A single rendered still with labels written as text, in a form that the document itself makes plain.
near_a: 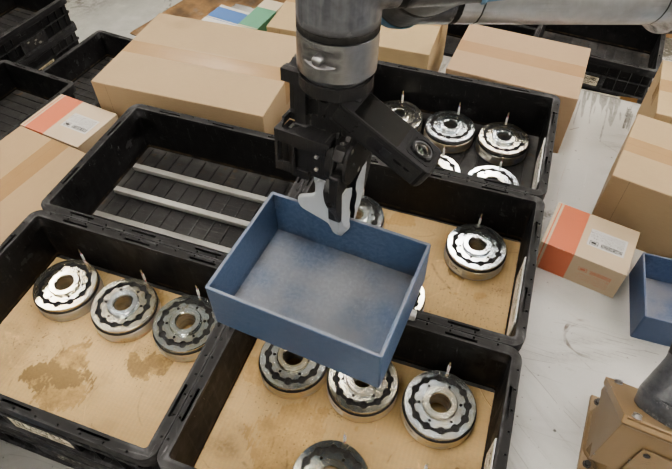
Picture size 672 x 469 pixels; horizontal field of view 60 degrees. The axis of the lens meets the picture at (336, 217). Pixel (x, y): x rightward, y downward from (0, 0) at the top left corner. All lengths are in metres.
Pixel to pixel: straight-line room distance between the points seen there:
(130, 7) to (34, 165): 2.41
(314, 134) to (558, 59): 1.01
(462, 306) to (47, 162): 0.83
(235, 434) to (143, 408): 0.14
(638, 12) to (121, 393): 0.84
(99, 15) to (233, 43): 2.22
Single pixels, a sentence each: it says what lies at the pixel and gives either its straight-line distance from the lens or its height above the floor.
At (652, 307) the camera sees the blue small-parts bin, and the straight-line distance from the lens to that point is 1.26.
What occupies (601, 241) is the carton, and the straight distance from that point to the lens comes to 1.22.
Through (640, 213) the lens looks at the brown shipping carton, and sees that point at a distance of 1.28.
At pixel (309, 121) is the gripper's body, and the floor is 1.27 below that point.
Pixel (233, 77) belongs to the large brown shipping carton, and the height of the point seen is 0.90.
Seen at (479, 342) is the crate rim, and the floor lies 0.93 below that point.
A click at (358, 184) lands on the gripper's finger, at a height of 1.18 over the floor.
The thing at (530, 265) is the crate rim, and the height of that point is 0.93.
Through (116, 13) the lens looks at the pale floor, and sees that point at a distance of 3.58.
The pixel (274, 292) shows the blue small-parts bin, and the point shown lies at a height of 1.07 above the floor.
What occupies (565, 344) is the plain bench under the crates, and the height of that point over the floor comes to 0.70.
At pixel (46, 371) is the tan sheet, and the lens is 1.00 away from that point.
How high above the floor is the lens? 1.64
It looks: 49 degrees down
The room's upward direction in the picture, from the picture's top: straight up
